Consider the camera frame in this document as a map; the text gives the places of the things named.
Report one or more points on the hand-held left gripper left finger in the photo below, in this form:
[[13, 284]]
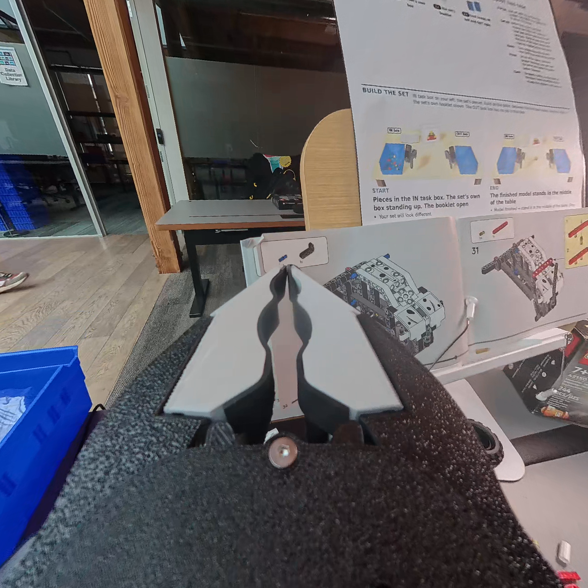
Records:
[[225, 358]]

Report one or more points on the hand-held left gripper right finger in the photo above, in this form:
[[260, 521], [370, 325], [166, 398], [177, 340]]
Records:
[[349, 363]]

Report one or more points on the building instruction booklet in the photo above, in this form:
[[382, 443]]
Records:
[[390, 248]]

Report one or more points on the grey desk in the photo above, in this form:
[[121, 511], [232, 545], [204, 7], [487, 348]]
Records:
[[542, 505]]

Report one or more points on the white lamp base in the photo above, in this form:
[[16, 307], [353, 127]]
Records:
[[487, 413]]

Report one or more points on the black rubber tyre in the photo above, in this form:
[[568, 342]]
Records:
[[494, 441]]

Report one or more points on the rounded wooden panel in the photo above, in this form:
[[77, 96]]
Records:
[[330, 183]]

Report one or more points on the black backpack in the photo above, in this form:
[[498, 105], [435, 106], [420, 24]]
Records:
[[271, 179]]

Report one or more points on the black toy set box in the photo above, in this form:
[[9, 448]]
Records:
[[551, 381]]

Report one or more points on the plain blue storage bin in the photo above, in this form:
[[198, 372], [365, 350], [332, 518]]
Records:
[[41, 459]]

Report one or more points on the clear plastic bag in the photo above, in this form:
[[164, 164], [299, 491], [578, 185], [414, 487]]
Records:
[[13, 413]]

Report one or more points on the pile of red white bricks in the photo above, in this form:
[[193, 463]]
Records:
[[564, 553]]

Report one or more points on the printed paper sheet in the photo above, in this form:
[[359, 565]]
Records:
[[459, 69]]

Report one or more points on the white lamp pull switch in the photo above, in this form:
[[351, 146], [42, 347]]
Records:
[[471, 307]]

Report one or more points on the wooden post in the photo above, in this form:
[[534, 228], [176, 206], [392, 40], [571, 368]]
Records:
[[128, 138]]

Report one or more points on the paper wall sign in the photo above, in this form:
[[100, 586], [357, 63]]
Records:
[[11, 66]]

